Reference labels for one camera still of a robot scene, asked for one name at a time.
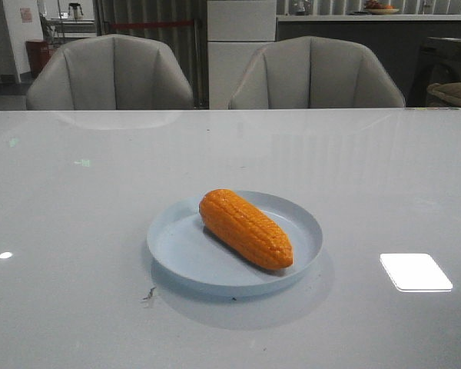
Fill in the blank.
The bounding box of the orange plastic corn cob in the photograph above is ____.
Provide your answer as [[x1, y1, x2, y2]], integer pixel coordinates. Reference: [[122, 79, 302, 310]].
[[199, 189, 294, 271]]

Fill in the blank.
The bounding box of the light blue round plate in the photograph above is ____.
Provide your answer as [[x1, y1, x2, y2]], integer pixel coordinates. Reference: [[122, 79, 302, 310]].
[[147, 191, 323, 298]]

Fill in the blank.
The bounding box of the right grey upholstered chair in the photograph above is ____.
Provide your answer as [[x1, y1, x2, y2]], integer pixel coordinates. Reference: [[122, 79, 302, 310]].
[[228, 36, 405, 110]]

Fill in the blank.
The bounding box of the grey upholstered chair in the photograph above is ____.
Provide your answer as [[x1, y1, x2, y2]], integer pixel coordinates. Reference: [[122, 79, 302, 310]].
[[228, 36, 405, 110], [26, 34, 194, 111]]

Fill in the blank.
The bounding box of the white cabinet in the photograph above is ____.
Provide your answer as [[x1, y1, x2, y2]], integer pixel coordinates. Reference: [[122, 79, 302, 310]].
[[207, 1, 277, 110]]

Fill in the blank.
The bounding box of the left grey upholstered chair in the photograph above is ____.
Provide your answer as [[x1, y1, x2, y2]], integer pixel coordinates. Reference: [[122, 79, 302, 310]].
[[26, 34, 194, 111]]

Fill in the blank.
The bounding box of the grey counter with white top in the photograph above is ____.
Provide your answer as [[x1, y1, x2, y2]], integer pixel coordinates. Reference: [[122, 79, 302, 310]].
[[275, 15, 461, 97]]

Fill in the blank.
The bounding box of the fruit bowl on counter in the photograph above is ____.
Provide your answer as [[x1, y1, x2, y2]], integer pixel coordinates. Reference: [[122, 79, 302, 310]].
[[363, 0, 399, 15]]

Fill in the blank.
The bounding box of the red bin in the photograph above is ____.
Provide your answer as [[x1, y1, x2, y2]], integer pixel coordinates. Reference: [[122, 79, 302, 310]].
[[25, 40, 50, 78]]

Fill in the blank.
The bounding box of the tan cushion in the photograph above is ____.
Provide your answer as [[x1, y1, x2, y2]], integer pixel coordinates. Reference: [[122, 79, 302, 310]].
[[426, 82, 461, 108]]

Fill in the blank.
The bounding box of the pink wall notice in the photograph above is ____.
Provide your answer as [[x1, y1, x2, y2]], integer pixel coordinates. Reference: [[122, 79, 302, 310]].
[[20, 8, 32, 23]]

